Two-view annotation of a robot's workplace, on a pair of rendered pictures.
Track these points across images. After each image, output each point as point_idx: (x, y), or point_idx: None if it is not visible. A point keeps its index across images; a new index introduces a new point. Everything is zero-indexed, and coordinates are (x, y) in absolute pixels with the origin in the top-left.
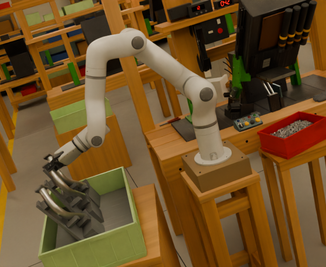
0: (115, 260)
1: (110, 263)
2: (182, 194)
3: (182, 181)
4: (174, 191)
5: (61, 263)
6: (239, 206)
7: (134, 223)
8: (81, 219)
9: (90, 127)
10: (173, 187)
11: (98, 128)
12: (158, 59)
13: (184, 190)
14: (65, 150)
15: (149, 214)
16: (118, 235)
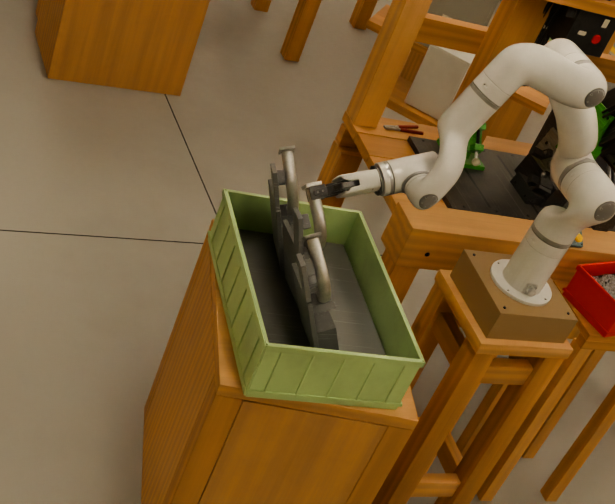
0: (354, 398)
1: (345, 398)
2: (398, 290)
3: (414, 273)
4: (392, 281)
5: (284, 368)
6: (512, 378)
7: (423, 362)
8: (318, 301)
9: (436, 178)
10: (395, 274)
11: (446, 186)
12: (585, 122)
13: (405, 287)
14: (363, 183)
15: None
16: (388, 367)
